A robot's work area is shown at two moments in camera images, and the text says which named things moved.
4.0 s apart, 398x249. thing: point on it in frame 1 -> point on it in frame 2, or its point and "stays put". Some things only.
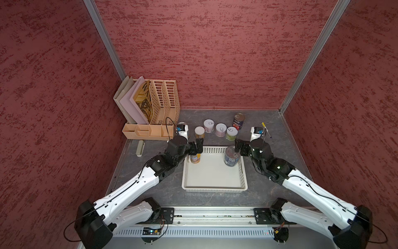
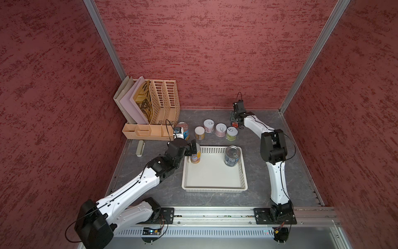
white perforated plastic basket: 212,175 stays put
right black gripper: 245,144 -> 232,116
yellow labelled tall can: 195,158 stays put
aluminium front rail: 213,216 stays put
